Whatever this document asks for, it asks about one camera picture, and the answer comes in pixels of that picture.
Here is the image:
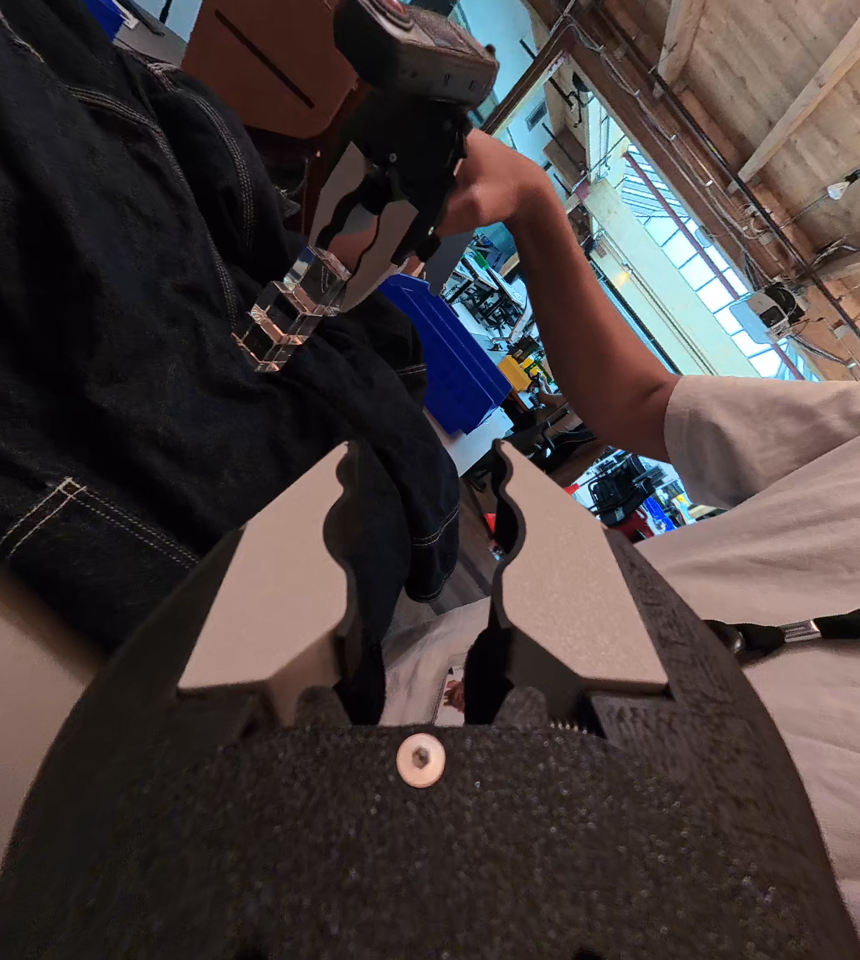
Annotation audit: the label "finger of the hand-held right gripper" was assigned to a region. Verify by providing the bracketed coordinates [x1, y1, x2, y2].
[340, 202, 424, 310]
[306, 141, 386, 260]

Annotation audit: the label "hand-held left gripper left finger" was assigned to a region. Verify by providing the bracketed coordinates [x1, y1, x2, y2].
[177, 441, 362, 727]

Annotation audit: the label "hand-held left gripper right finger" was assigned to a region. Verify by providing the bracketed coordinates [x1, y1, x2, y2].
[488, 439, 671, 699]

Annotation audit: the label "clear acrylic block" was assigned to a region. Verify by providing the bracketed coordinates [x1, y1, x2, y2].
[233, 247, 352, 374]

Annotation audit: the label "blue plastic bin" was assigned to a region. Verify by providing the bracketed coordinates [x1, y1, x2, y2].
[83, 0, 127, 39]
[377, 273, 514, 438]

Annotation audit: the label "dark denim jeans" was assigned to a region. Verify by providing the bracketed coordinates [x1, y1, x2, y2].
[0, 0, 463, 727]

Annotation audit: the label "person's right forearm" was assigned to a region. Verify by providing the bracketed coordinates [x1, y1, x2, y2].
[508, 191, 682, 462]

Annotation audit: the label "black cart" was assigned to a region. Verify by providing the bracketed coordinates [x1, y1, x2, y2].
[591, 456, 660, 526]

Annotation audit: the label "brown wooden chair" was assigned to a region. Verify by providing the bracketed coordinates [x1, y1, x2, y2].
[181, 0, 373, 142]

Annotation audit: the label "yellow machine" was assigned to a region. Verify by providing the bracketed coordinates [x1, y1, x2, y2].
[497, 352, 545, 391]

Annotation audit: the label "person in white t-shirt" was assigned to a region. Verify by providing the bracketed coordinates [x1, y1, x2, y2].
[381, 373, 860, 960]

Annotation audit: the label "white ceiling-mounted device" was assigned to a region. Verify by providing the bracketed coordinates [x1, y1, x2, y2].
[730, 283, 810, 333]

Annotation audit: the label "black shoulder strap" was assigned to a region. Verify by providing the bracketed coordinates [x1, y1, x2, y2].
[703, 592, 860, 665]

